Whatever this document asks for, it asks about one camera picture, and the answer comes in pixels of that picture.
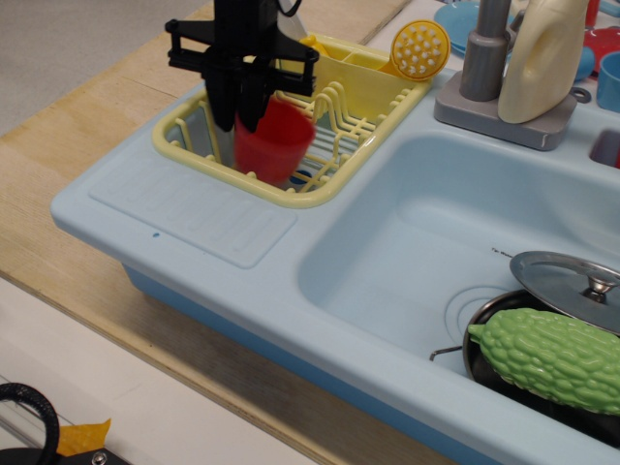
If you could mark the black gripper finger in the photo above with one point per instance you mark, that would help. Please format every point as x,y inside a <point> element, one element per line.
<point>223,102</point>
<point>253,101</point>

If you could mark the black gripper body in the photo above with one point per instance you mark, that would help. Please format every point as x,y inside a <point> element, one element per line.
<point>242,48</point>

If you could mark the red plastic cup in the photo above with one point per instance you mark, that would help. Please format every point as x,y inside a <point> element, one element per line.
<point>281,140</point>

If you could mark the blue cup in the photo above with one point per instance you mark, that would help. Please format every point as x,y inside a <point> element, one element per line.
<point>608,88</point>

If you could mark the yellow dish rack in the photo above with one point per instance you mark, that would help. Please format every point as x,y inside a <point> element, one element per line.
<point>355,107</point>

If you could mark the yellow round scrub brush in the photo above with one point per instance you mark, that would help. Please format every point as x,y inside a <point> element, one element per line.
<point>419,51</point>

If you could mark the grey toy faucet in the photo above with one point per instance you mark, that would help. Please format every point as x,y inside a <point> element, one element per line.
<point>469,100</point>

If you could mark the light blue plate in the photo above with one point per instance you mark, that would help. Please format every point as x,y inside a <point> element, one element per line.
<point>458,19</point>

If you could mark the light blue toy sink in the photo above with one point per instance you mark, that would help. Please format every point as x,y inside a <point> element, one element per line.
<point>358,292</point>

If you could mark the cream detergent bottle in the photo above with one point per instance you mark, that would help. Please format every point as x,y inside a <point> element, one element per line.
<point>544,59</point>

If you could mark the red plate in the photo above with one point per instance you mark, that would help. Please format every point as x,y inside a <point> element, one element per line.
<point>597,44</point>

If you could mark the yellow tape piece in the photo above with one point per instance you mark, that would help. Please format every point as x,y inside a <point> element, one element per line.
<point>77,439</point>

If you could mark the steel pot lid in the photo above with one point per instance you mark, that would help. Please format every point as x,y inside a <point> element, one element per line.
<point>572,286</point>

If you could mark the green bitter gourd toy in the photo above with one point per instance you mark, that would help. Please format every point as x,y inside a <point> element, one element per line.
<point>555,357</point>

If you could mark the black base with screw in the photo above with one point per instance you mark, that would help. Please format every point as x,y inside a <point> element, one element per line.
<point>26,456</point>

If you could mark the steel pot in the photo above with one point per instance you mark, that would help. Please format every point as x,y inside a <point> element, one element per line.
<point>598,426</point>

